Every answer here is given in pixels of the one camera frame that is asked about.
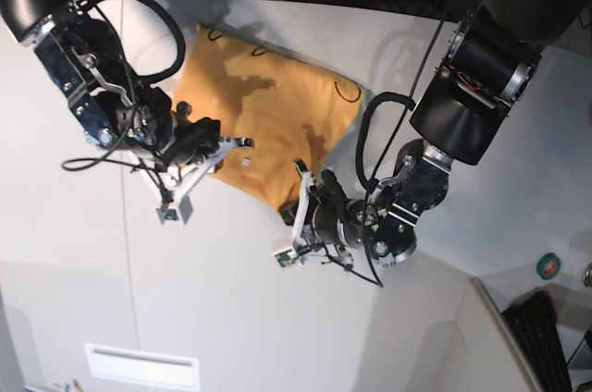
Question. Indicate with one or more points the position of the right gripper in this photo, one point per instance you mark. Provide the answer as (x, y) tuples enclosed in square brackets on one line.
[(193, 142)]

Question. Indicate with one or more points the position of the white partition panel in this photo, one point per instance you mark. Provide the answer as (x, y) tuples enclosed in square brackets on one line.
[(435, 328)]

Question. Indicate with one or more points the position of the black computer keyboard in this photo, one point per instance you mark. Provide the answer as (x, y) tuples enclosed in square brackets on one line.
[(533, 323)]

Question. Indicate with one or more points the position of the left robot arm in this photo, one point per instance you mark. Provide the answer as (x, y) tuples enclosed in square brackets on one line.
[(489, 63)]

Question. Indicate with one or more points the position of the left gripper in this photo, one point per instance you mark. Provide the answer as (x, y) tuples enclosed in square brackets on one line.
[(327, 218)]

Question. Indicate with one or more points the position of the green tape roll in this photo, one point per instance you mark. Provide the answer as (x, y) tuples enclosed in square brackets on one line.
[(548, 266)]

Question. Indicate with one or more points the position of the white recessed table hatch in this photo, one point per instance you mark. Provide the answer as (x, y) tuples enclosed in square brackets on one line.
[(143, 368)]

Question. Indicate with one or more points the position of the silver round knob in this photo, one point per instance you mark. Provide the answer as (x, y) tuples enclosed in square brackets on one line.
[(587, 276)]

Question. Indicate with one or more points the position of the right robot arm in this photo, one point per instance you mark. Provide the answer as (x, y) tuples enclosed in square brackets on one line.
[(118, 108)]

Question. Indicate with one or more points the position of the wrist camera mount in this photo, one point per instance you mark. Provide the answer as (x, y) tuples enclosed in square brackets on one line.
[(296, 248), (172, 184)]

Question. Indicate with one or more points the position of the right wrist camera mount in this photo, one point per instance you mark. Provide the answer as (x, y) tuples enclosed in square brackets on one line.
[(172, 184)]

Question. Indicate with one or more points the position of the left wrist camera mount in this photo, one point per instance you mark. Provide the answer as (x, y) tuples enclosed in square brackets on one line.
[(296, 248)]

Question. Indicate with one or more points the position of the orange yellow t-shirt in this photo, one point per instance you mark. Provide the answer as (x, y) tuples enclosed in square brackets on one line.
[(290, 109)]

